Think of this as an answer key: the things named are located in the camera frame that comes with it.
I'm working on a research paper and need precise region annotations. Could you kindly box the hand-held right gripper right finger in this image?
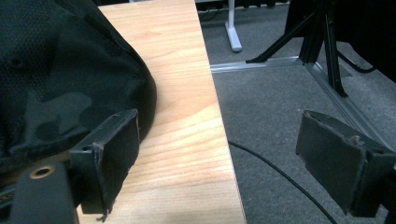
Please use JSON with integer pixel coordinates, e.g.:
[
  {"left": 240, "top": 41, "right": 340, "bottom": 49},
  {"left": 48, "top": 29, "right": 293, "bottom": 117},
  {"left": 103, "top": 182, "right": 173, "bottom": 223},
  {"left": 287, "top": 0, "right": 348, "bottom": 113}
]
[{"left": 295, "top": 109, "right": 396, "bottom": 218}]

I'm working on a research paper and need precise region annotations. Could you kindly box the black metal stand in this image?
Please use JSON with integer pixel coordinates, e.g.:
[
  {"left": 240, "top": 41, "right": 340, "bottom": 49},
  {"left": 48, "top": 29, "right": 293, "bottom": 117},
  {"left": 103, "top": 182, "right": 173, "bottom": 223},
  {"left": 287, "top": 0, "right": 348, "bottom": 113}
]
[{"left": 246, "top": 0, "right": 348, "bottom": 98}]

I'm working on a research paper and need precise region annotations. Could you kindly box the aluminium floor rail frame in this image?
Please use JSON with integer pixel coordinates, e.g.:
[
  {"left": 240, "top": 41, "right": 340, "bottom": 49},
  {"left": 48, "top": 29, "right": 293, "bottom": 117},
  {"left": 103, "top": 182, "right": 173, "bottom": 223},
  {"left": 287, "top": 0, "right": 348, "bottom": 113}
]
[{"left": 209, "top": 55, "right": 396, "bottom": 153}]

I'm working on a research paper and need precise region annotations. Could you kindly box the black curtain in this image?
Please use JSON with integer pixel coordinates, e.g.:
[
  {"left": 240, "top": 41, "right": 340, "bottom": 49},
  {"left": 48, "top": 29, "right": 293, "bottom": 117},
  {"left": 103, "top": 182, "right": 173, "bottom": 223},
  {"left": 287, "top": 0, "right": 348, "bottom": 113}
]
[{"left": 284, "top": 0, "right": 396, "bottom": 83}]

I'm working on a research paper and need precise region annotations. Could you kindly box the white table leg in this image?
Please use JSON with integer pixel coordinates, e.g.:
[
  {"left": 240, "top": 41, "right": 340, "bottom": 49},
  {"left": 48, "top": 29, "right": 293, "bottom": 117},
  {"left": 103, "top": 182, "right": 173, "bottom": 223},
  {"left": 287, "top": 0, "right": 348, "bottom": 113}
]
[{"left": 224, "top": 0, "right": 243, "bottom": 53}]

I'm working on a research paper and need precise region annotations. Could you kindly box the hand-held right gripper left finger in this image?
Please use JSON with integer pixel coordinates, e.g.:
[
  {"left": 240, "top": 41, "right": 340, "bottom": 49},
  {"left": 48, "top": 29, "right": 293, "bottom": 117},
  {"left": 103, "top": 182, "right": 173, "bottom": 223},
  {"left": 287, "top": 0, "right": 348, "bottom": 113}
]
[{"left": 69, "top": 108, "right": 141, "bottom": 222}]

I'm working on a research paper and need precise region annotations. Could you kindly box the black cable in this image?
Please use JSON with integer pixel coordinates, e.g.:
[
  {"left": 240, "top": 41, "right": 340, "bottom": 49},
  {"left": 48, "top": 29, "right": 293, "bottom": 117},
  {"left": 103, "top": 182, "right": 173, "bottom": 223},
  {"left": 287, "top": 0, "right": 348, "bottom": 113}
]
[{"left": 228, "top": 140, "right": 339, "bottom": 224}]

